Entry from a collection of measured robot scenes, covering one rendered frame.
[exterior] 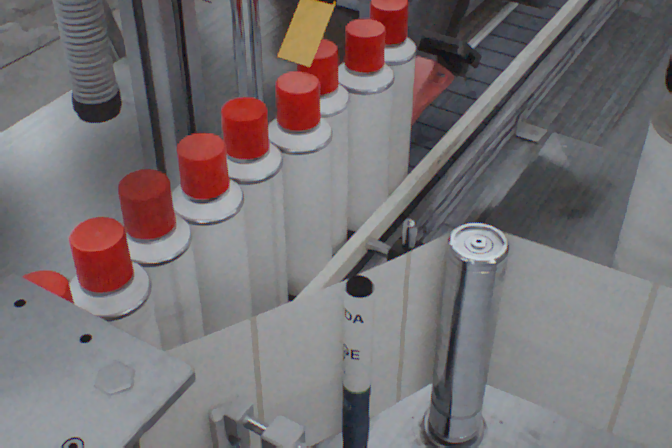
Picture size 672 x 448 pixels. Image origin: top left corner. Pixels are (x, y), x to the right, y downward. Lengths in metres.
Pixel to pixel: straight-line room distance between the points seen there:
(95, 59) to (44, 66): 2.34
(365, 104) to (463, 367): 0.25
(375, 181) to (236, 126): 0.21
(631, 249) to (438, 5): 0.30
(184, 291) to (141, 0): 0.26
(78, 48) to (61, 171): 0.43
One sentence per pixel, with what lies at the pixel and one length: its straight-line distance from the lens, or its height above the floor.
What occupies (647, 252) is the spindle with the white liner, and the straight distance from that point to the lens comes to 0.74.
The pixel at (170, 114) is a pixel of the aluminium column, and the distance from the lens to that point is 0.77.
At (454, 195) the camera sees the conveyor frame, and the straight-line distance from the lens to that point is 0.94.
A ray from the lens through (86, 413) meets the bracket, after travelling 0.37.
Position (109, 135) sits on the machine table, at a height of 0.83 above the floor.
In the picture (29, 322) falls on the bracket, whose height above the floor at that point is 1.14.
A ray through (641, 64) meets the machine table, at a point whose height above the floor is 0.83.
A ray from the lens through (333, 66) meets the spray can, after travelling 0.70.
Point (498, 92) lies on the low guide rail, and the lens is 1.00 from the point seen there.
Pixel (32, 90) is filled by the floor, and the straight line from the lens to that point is 2.86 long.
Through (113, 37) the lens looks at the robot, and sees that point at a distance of 1.76.
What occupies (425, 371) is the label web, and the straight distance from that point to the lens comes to 0.65.
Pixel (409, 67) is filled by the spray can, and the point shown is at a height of 1.03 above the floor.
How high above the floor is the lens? 1.43
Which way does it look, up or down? 39 degrees down
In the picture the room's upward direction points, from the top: straight up
